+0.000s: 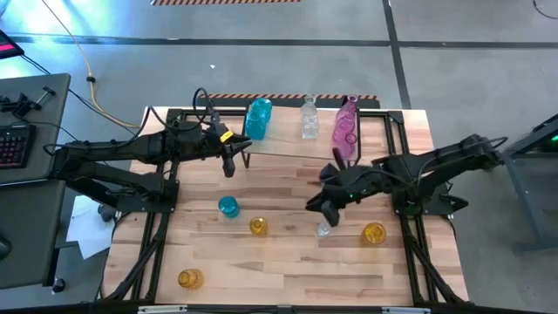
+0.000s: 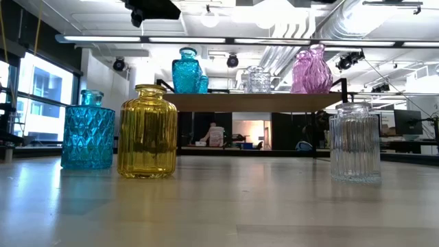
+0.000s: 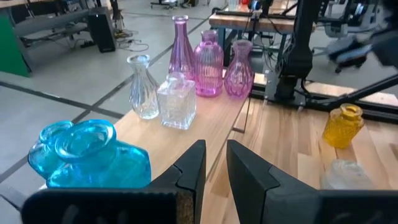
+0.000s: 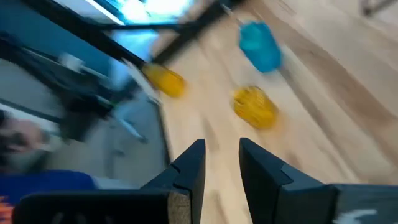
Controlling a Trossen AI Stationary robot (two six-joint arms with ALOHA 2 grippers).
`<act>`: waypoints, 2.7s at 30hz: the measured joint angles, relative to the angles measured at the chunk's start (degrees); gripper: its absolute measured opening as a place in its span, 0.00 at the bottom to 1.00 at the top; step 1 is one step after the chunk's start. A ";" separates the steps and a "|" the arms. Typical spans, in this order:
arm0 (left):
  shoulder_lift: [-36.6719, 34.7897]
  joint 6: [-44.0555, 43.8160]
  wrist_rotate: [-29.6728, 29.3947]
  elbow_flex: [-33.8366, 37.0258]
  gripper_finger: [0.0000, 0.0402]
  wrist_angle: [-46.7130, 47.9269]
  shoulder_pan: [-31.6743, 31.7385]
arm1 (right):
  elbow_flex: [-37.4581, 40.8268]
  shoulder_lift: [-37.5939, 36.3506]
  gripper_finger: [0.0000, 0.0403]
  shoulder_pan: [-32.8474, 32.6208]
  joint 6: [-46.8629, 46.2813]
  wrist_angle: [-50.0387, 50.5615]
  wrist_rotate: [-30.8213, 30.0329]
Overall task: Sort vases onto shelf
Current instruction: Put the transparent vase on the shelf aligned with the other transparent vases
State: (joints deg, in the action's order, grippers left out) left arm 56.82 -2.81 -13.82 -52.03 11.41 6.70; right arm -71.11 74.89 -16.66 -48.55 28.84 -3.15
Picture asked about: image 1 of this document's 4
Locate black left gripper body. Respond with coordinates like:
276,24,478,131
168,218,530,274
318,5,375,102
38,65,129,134
191,113,236,179

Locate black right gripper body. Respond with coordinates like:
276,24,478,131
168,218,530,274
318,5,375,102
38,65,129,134
320,148,384,228

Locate teal square glass vase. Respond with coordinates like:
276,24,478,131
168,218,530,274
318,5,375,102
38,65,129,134
244,111,268,141

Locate pink faceted bulbous glass vase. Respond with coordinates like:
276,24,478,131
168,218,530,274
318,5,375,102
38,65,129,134
335,133,361,161

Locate yellow ribbed cylinder glass vase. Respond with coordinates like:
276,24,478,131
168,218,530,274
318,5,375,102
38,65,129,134
248,216,269,238

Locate clear square glass vase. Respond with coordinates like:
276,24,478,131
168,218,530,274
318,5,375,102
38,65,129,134
300,113,320,140

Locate pink tall-necked glass vase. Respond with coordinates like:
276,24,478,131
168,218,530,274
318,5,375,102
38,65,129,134
335,93,360,126

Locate clear ribbed cylinder glass vase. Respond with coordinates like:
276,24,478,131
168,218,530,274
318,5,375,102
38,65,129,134
315,221,333,241

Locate black mat with striped edge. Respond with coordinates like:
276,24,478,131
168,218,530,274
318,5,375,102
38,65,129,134
191,92,381,110

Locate teal diamond-pattern cylinder vase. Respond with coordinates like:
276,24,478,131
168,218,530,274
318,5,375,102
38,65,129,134
217,195,241,219

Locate dark grey caster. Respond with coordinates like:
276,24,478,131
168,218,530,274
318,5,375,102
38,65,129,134
96,202,119,223

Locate orange black hazard stripe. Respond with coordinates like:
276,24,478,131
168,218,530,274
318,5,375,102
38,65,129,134
150,0,303,7

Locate white paper sheets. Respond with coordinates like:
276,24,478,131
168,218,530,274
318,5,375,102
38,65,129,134
65,195,115,261

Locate black clamp tool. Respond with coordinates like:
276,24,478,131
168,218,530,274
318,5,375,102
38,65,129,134
0,85,57,118

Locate black computer keyboard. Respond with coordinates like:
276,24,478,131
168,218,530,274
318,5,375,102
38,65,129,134
0,123,38,170

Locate grey metal cart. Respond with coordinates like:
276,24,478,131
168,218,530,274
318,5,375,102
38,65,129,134
483,113,558,254

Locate dark grey desk top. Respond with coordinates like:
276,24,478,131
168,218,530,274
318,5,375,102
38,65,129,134
0,177,67,291

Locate dark tablet screen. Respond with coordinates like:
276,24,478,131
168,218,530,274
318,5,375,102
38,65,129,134
0,29,25,60

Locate black metal rig frame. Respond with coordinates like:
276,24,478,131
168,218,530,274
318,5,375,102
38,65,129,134
93,106,480,314

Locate black floor cable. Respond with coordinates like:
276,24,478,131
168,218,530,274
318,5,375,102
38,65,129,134
532,0,558,21
19,54,140,140

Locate yellow floor cable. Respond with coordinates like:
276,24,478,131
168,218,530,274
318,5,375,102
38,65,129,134
40,0,141,129

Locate grey metal bracket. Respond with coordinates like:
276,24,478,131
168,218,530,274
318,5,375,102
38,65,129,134
137,304,188,314
381,306,432,314

